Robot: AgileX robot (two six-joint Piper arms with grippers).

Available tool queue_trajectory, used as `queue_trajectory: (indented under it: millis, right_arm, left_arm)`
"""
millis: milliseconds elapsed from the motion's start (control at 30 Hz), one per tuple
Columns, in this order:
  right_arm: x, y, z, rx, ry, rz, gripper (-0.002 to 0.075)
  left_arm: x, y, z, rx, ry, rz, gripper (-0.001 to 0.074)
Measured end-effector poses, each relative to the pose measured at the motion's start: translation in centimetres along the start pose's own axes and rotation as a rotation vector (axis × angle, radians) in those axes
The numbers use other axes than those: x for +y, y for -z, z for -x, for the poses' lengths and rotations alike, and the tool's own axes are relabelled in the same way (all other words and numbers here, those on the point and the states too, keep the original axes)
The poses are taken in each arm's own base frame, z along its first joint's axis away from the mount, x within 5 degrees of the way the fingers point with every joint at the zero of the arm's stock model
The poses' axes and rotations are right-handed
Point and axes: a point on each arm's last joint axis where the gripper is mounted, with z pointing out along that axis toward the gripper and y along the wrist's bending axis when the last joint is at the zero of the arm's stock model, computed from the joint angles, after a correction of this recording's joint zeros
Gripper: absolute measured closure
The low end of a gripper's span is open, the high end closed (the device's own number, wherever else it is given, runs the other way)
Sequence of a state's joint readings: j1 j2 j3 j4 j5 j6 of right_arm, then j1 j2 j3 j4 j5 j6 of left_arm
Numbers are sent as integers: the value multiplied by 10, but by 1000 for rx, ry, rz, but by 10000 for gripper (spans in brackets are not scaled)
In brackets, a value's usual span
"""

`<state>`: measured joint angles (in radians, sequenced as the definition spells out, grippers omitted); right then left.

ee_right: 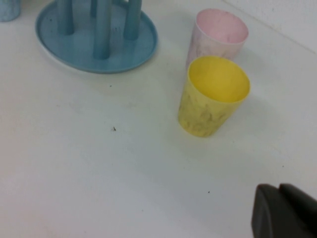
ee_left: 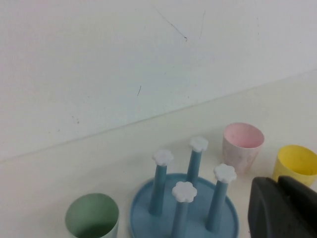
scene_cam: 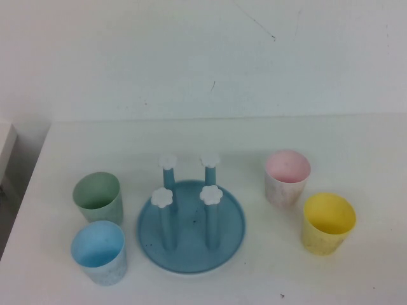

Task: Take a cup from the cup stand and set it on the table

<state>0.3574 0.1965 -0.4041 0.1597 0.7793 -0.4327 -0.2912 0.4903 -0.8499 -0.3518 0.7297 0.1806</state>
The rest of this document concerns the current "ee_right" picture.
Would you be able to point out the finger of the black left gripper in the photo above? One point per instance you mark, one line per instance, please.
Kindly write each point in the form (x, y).
(272, 218)

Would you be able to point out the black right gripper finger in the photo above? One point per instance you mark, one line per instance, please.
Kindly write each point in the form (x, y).
(302, 203)

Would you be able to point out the blue plastic cup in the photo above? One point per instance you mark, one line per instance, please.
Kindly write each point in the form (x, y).
(8, 10)

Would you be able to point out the yellow plastic cup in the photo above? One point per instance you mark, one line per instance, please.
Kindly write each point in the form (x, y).
(203, 116)

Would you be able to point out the pink plastic cup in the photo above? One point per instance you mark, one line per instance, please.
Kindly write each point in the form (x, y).
(210, 47)

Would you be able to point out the blue cup stand white caps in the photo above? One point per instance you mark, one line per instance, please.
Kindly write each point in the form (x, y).
(99, 49)

